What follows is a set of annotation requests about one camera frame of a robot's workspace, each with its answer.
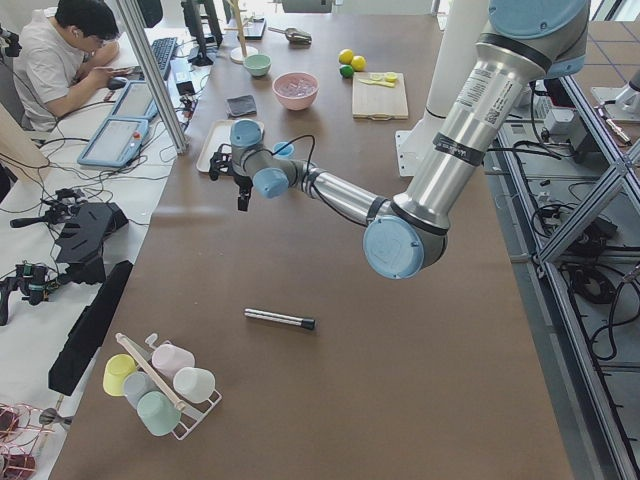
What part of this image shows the mint green bowl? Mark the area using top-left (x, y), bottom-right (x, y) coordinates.
top-left (243, 53), bottom-right (271, 78)

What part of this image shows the yellow plastic knife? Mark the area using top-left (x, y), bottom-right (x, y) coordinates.
top-left (356, 78), bottom-right (396, 88)

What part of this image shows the seated man in white shirt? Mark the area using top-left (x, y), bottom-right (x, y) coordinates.
top-left (13, 1), bottom-right (125, 132)

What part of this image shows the white wire cup rack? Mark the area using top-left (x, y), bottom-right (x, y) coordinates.
top-left (115, 333), bottom-right (222, 441)

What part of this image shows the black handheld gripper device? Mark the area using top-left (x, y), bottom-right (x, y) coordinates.
top-left (1, 263), bottom-right (59, 326)

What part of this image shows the light blue plastic cup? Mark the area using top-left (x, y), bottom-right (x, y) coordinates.
top-left (273, 142), bottom-right (295, 159)

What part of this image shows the mint green plastic cup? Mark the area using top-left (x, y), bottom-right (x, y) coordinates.
top-left (136, 391), bottom-right (181, 436)

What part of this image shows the wooden cutting board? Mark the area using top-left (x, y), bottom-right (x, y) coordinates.
top-left (352, 72), bottom-right (409, 120)

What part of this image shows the black keyboard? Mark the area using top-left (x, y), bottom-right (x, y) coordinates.
top-left (151, 37), bottom-right (177, 80)

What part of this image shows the grey folded cloth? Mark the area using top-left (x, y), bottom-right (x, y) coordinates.
top-left (226, 95), bottom-right (257, 118)

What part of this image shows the wooden glass drying stand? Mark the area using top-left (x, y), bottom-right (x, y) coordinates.
top-left (225, 0), bottom-right (259, 64)

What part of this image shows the blue teach pendant near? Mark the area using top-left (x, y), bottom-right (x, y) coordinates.
top-left (77, 116), bottom-right (149, 168)

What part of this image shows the steel muddler with black tip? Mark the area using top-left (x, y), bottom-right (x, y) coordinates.
top-left (244, 308), bottom-right (316, 331)

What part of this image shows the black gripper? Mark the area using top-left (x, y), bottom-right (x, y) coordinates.
top-left (208, 143), bottom-right (253, 212)

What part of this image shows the whole yellow lemon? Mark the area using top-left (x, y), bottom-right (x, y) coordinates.
top-left (338, 49), bottom-right (354, 65)
top-left (350, 55), bottom-right (367, 72)

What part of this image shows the cream rabbit serving tray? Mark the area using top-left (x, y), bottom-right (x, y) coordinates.
top-left (196, 120), bottom-right (237, 174)

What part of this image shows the blue teach pendant far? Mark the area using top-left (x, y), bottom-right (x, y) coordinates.
top-left (111, 81), bottom-right (158, 120)

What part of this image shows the steel ice scoop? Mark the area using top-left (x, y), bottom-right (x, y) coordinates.
top-left (268, 26), bottom-right (312, 45)

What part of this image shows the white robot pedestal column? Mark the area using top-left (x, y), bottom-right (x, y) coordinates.
top-left (396, 0), bottom-right (489, 177)

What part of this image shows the aluminium frame post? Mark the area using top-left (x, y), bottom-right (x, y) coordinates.
top-left (115, 0), bottom-right (188, 154)

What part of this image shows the grey plastic cup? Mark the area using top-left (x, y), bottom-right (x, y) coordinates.
top-left (123, 371), bottom-right (155, 408)

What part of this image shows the white plastic cup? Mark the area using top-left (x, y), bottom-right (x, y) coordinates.
top-left (173, 367), bottom-right (216, 404)

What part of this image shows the pink bowl of ice cubes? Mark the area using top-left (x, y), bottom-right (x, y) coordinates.
top-left (272, 72), bottom-right (319, 111)

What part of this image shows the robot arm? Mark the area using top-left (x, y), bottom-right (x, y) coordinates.
top-left (229, 1), bottom-right (589, 279)

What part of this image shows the yellow plastic cup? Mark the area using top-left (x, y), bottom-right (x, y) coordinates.
top-left (102, 353), bottom-right (137, 397)

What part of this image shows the blue teach pendant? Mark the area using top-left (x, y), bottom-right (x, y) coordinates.
top-left (111, 81), bottom-right (158, 120)
top-left (77, 116), bottom-right (149, 168)

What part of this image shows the black computer mouse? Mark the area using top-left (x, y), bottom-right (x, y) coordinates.
top-left (107, 77), bottom-right (128, 91)

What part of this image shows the green lime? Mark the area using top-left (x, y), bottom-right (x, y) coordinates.
top-left (339, 65), bottom-right (354, 79)

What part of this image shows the black slotted stand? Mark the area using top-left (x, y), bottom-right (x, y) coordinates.
top-left (55, 202), bottom-right (128, 285)

